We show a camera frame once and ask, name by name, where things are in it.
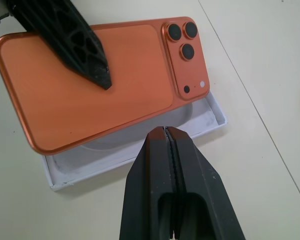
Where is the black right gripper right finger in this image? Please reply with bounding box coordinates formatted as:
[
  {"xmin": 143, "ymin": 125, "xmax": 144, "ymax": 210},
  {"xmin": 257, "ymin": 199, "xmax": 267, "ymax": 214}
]
[{"xmin": 166, "ymin": 126, "xmax": 247, "ymax": 240}]

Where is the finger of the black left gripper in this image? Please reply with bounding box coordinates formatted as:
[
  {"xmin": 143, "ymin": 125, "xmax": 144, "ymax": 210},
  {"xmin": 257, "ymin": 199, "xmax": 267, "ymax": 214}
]
[{"xmin": 7, "ymin": 0, "xmax": 113, "ymax": 91}]

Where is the white phone box base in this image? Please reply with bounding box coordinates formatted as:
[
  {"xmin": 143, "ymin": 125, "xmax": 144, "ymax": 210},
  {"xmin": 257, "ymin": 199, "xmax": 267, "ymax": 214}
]
[{"xmin": 42, "ymin": 89, "xmax": 229, "ymax": 193}]

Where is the orange smartphone with triple camera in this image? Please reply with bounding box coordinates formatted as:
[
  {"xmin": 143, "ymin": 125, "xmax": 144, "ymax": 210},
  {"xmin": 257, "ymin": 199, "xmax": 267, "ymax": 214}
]
[{"xmin": 0, "ymin": 16, "xmax": 211, "ymax": 156}]

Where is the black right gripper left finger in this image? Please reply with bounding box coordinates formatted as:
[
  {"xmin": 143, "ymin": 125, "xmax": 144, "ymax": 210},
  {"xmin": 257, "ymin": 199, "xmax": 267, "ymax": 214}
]
[{"xmin": 118, "ymin": 126, "xmax": 178, "ymax": 240}]

